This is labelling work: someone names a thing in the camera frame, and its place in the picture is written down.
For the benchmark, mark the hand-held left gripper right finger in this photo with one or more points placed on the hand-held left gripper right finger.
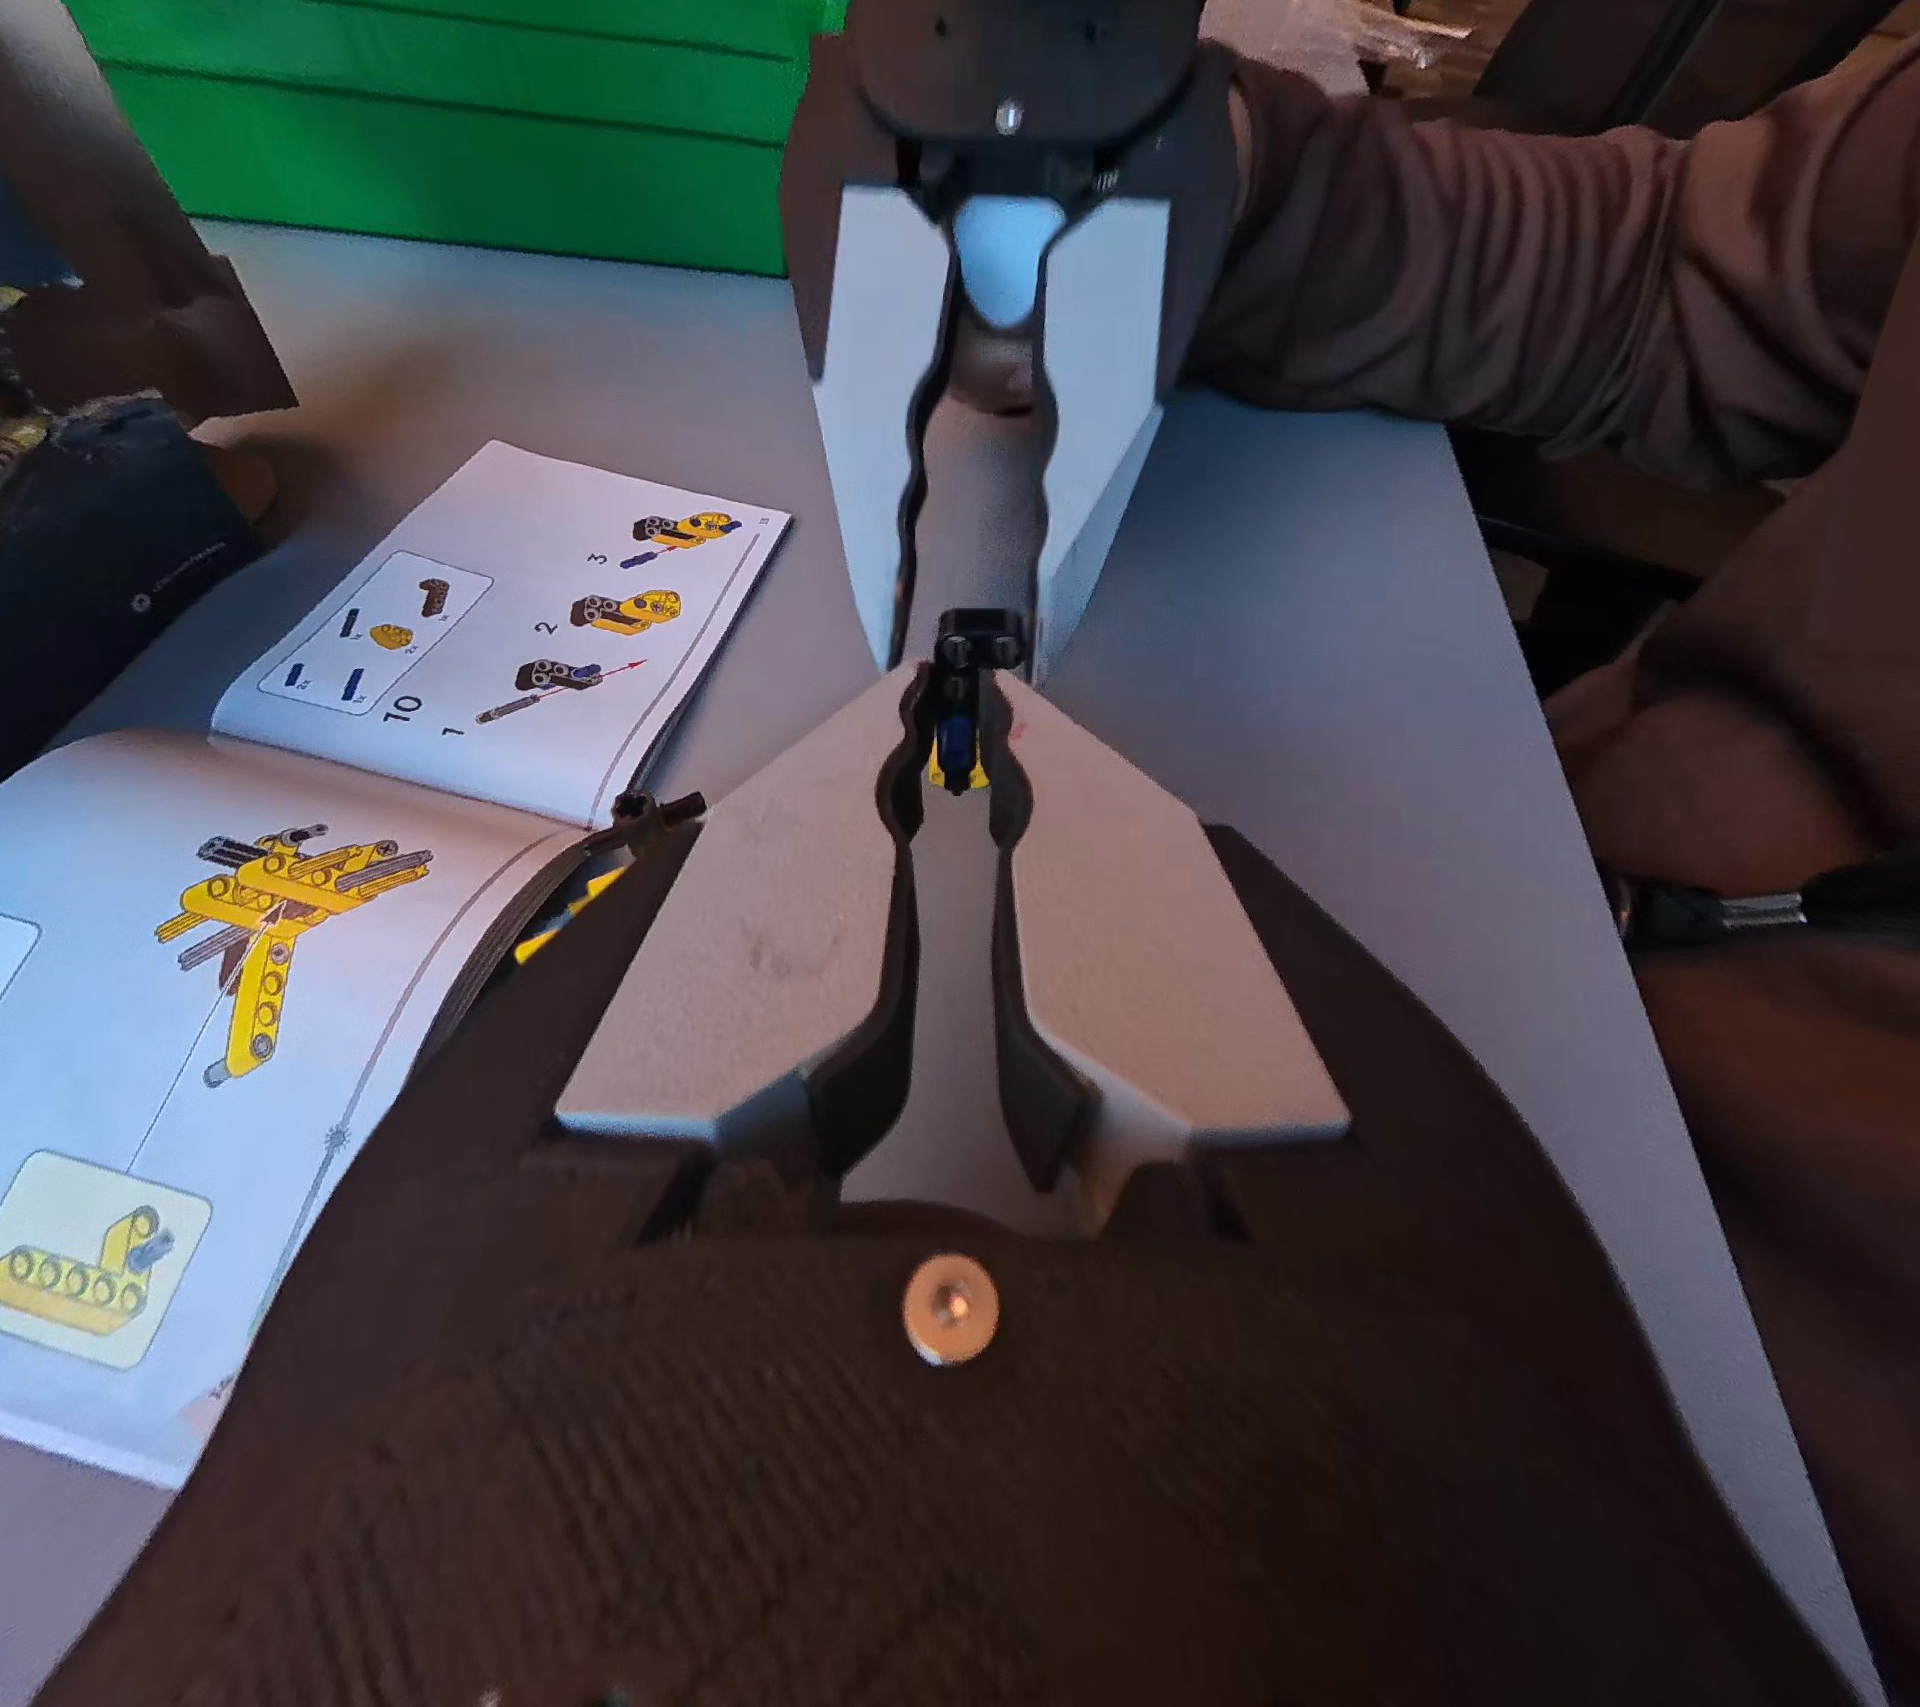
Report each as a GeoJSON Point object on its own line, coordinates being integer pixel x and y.
{"type": "Point", "coordinates": [1154, 972]}

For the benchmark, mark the yellow toy brick assembly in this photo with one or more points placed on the yellow toy brick assembly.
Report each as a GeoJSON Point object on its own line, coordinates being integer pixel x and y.
{"type": "Point", "coordinates": [661, 810]}

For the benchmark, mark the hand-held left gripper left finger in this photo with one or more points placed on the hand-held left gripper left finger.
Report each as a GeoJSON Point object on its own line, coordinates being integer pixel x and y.
{"type": "Point", "coordinates": [751, 958]}

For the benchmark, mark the person's right forearm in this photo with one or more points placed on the person's right forearm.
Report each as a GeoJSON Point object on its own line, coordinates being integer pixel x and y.
{"type": "Point", "coordinates": [1500, 237]}

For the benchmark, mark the person's right hand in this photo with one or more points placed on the person's right hand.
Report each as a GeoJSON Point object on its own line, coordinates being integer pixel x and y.
{"type": "Point", "coordinates": [998, 372]}

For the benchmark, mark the green plastic bin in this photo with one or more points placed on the green plastic bin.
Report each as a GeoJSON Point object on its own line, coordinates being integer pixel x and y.
{"type": "Point", "coordinates": [451, 13]}

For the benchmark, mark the black chair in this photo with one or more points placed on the black chair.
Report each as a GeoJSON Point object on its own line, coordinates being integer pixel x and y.
{"type": "Point", "coordinates": [1574, 568]}

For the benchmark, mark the person's brown clothing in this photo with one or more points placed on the person's brown clothing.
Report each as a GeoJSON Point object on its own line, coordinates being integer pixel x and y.
{"type": "Point", "coordinates": [1801, 1138]}

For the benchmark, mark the open instruction booklet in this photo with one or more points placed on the open instruction booklet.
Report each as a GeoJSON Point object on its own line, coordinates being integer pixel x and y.
{"type": "Point", "coordinates": [494, 628]}

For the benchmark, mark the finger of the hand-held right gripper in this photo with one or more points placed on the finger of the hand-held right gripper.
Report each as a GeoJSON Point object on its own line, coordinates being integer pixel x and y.
{"type": "Point", "coordinates": [1110, 386]}
{"type": "Point", "coordinates": [879, 386]}

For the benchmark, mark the black toy beam with blue pin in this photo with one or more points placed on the black toy beam with blue pin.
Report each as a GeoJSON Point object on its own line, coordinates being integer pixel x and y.
{"type": "Point", "coordinates": [983, 640]}

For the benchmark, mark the yellow curved toy panel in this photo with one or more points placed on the yellow curved toy panel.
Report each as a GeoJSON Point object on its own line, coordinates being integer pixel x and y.
{"type": "Point", "coordinates": [960, 772]}

